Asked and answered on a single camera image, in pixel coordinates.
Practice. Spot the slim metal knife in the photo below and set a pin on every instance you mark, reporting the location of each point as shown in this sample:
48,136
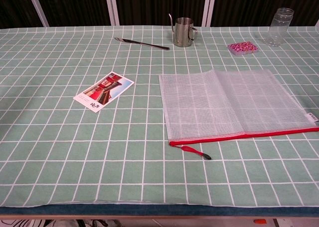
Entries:
142,43

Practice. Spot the clear plastic jar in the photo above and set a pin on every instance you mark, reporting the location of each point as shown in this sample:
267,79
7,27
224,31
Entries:
278,27

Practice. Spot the white mesh zipper pouch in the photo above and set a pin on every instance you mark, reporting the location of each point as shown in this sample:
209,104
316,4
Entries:
199,104

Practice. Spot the blue cloth under tablecloth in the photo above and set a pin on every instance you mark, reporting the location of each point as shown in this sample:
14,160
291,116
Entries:
149,209

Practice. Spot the small orange object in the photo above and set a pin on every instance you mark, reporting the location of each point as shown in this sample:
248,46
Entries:
259,221

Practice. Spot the double white frame post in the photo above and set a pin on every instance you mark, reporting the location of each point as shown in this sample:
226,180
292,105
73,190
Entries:
112,5
209,5

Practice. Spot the slanted white frame post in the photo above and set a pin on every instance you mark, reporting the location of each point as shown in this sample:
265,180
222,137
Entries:
37,6

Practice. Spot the postcard with red building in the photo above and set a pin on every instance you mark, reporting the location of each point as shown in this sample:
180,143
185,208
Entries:
103,91

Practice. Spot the stainless steel pitcher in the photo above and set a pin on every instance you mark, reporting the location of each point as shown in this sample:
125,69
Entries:
182,32

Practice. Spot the green checked tablecloth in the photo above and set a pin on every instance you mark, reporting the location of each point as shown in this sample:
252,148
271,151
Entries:
99,149

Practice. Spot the pink patterned small box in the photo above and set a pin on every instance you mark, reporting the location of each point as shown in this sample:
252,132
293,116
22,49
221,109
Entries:
242,48

